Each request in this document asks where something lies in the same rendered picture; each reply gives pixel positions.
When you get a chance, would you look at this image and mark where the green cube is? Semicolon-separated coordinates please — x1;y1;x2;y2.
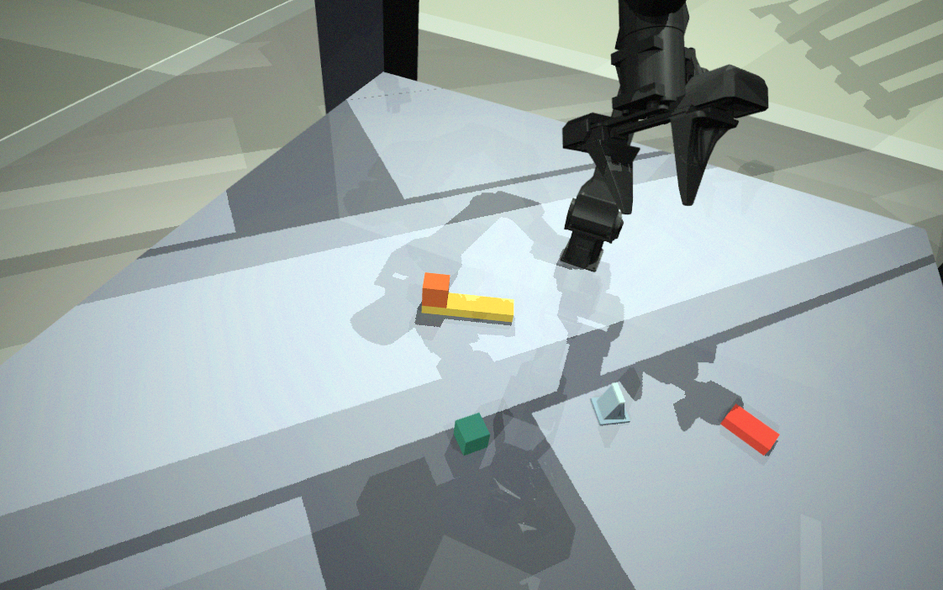
454;413;490;455

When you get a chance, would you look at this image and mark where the yellow bar with orange block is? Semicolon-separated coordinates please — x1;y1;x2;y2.
422;272;514;322

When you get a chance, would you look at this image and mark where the red-orange rectangular block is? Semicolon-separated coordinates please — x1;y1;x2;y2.
721;404;780;456

